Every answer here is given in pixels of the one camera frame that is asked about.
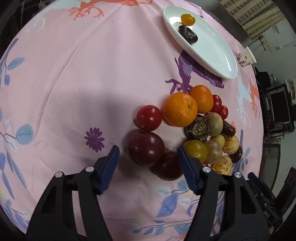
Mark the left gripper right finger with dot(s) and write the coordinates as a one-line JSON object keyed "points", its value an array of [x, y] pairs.
{"points": [[227, 209]]}

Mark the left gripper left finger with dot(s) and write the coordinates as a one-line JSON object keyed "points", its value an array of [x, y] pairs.
{"points": [[53, 217]]}

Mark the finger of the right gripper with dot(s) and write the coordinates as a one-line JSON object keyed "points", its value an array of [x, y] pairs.
{"points": [[254, 179]]}

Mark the dark date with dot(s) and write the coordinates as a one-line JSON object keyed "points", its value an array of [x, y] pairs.
{"points": [[228, 130], [235, 157]]}

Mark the striped pepino melon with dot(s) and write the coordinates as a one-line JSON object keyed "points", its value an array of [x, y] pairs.
{"points": [[223, 165], [231, 145]]}

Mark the green-yellow tomato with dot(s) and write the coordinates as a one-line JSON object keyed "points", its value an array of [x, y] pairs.
{"points": [[196, 149]]}

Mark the dark red plum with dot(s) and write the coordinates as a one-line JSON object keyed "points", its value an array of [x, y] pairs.
{"points": [[167, 167], [145, 148]]}

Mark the orange mandarin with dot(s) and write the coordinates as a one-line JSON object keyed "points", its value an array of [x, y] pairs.
{"points": [[203, 98], [180, 109]]}

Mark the dark purple mangosteen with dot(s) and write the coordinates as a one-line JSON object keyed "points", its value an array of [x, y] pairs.
{"points": [[187, 34]]}

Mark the yellow-orange tomato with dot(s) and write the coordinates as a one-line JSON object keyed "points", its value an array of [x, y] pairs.
{"points": [[188, 19]]}

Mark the small longan upper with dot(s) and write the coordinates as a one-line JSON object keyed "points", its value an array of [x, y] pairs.
{"points": [[220, 140]]}

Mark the brown-green passion fruit back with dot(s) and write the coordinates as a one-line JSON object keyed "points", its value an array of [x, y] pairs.
{"points": [[215, 124]]}

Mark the dark patterned passion fruit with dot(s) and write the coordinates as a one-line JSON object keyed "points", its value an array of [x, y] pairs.
{"points": [[198, 129]]}

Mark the cherry tomato back right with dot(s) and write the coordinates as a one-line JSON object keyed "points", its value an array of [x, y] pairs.
{"points": [[223, 112]]}

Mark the cherry tomato back left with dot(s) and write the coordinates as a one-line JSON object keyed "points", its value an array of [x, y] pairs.
{"points": [[217, 103]]}

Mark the floral paper cup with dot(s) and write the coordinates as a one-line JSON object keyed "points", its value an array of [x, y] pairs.
{"points": [[246, 57]]}

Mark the pink patterned tablecloth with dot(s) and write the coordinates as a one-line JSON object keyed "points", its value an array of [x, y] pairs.
{"points": [[72, 81]]}

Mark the white oval plate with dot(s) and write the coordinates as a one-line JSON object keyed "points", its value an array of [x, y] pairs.
{"points": [[211, 50]]}

